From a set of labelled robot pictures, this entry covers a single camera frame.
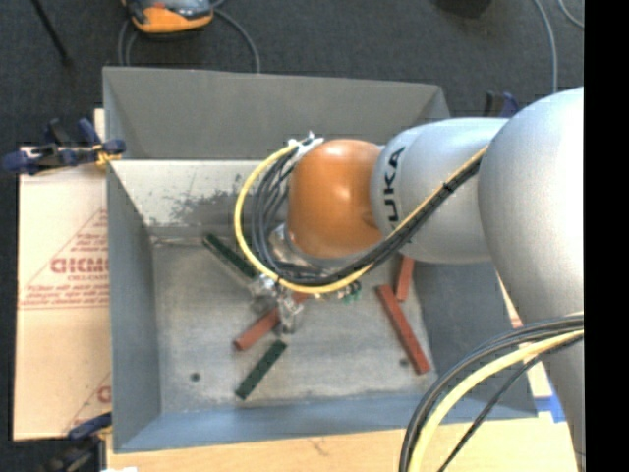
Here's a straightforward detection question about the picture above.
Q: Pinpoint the dark green flat block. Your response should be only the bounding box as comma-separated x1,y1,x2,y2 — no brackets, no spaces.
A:
234,338,288,402
202,233,260,280

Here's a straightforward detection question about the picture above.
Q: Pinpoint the grey metal bin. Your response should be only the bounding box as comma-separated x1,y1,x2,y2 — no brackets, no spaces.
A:
101,65,538,454

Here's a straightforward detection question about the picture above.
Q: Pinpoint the red-brown flat block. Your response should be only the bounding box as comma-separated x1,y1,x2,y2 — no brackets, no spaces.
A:
374,283,433,377
393,256,416,303
232,290,311,353

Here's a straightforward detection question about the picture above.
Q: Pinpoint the brown cardboard board red print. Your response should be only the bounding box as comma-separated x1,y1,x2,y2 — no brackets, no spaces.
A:
11,107,114,443

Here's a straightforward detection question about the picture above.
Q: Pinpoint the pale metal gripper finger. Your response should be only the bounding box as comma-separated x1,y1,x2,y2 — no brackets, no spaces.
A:
276,291,302,336
248,273,277,315

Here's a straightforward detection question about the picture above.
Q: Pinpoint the black cylinder on white bracket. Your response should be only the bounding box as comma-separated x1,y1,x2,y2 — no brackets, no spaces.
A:
286,134,325,150

